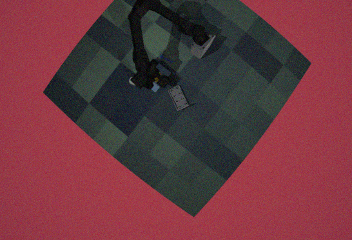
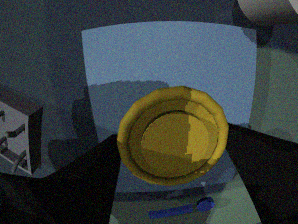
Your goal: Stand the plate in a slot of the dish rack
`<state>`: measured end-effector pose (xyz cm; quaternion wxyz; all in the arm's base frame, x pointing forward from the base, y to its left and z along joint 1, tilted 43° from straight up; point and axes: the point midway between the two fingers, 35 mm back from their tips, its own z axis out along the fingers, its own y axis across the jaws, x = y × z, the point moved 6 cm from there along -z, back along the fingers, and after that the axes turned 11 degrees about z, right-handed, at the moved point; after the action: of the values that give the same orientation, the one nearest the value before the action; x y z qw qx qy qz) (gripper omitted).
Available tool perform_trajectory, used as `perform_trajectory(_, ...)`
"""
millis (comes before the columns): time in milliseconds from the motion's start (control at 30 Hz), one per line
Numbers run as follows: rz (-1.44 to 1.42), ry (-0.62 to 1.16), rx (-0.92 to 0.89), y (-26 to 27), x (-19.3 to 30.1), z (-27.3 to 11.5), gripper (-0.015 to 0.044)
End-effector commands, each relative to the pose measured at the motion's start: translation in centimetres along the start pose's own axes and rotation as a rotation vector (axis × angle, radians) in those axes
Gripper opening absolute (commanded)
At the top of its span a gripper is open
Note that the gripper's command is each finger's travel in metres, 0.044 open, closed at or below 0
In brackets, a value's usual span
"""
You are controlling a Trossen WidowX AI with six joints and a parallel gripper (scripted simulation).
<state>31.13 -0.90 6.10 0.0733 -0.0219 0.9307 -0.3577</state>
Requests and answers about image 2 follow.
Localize yellow round plate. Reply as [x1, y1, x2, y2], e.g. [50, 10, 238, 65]
[116, 85, 229, 186]

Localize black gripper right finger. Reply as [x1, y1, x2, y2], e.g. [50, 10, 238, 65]
[226, 123, 298, 224]

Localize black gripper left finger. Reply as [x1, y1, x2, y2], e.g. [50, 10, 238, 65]
[0, 133, 121, 224]

